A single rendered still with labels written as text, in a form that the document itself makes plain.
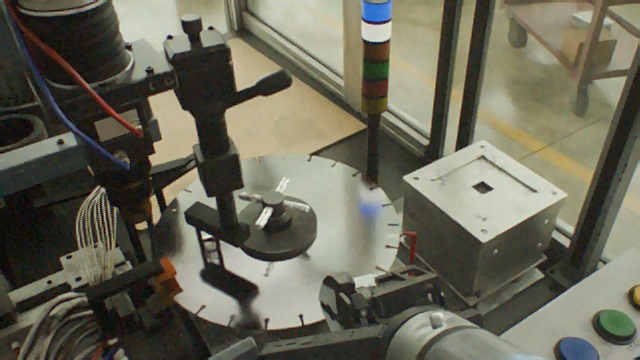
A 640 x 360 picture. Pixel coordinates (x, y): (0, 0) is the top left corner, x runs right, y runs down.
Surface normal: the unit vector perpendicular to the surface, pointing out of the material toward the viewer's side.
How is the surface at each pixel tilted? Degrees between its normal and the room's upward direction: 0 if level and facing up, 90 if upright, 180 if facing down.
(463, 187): 0
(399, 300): 56
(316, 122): 0
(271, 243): 5
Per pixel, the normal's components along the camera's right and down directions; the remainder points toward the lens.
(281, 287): -0.03, -0.77
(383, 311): 0.29, 0.04
